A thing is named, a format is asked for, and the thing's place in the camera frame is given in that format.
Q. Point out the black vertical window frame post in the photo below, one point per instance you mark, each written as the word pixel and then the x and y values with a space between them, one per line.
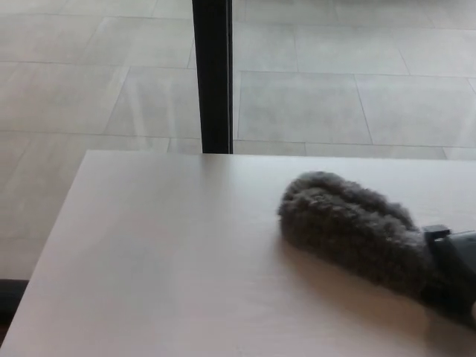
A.
pixel 215 74

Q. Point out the grey fluffy microfibre duster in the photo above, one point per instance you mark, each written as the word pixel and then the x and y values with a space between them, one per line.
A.
pixel 346 227

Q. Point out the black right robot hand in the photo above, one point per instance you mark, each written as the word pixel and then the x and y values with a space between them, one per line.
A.
pixel 457 275

